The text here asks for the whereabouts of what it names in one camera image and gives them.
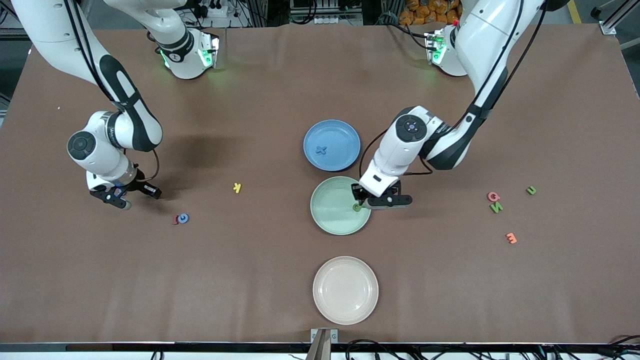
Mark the green foam letter N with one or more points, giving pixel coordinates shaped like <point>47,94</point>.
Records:
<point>496,207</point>

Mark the pink foam letter G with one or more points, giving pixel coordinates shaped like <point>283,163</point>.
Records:
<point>490,196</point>

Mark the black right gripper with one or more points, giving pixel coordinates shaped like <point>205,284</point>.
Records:
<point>136,185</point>

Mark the grey metal post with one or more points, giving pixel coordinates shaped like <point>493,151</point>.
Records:
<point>315,350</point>

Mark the light green plate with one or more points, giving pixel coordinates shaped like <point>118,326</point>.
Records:
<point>332,210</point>

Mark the beige plate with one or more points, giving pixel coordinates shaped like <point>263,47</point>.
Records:
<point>345,290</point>

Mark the green foam letter p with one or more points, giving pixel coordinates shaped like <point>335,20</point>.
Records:
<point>356,209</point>

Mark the white power strip with plugs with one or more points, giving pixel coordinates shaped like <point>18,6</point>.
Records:
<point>215,12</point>

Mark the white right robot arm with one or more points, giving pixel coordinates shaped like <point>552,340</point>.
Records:
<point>100,155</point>

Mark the aluminium frame profile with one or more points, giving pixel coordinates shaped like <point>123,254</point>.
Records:
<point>607,27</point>

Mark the blue plate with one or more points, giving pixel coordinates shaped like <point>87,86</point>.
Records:
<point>345,140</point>

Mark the blue foam letter x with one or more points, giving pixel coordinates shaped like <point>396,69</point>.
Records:
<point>322,149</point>

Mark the brown table cover sheet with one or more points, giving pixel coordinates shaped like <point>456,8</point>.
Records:
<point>250,280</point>

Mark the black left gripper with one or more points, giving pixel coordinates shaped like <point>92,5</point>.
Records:
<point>357,191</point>

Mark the blue foam capital letter G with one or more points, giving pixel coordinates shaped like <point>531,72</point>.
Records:
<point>180,218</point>

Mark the silver metal bracket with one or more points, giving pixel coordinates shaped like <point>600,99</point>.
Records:
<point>332,336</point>

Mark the long white socket strip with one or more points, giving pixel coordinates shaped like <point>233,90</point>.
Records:
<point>340,19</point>

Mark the pile of orange fruit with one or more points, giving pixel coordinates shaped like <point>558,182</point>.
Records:
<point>425,12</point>

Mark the orange foam letter E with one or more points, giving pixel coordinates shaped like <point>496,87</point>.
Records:
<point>511,238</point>

